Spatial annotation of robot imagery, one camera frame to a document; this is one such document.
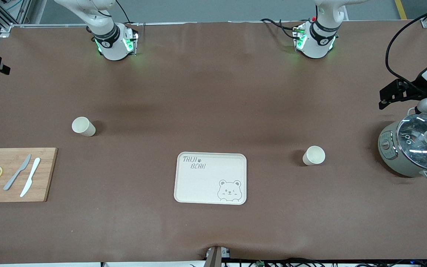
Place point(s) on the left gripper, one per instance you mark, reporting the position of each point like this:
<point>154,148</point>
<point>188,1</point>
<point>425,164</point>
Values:
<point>417,90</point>

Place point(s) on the white plastic cup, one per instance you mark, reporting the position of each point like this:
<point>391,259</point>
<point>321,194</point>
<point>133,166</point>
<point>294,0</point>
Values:
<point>83,127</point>
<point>313,155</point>

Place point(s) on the cream tray with bear print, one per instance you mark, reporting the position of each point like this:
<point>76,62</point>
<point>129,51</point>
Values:
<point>198,185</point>

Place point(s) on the glass pot lid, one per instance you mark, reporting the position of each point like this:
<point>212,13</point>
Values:
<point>417,148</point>

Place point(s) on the green electric cooking pot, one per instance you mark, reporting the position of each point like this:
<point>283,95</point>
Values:
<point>387,155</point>

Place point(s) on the grey plastic knife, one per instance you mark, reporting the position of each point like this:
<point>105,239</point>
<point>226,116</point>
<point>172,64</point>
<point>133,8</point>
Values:
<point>17,173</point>

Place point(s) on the white plastic knife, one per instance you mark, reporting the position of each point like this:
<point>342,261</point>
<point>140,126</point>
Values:
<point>30,177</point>

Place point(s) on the bamboo cutting board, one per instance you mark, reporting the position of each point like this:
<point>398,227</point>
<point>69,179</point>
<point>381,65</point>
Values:
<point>45,178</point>

